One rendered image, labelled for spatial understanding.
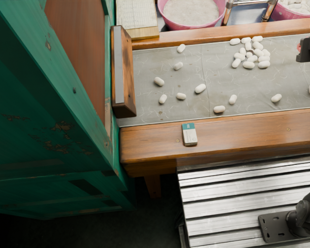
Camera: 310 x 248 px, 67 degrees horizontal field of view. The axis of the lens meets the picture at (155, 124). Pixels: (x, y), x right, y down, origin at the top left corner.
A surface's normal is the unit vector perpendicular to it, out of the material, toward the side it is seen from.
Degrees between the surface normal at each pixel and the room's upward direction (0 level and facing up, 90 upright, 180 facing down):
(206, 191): 0
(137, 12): 0
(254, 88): 0
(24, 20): 90
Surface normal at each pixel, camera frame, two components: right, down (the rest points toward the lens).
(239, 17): -0.04, -0.44
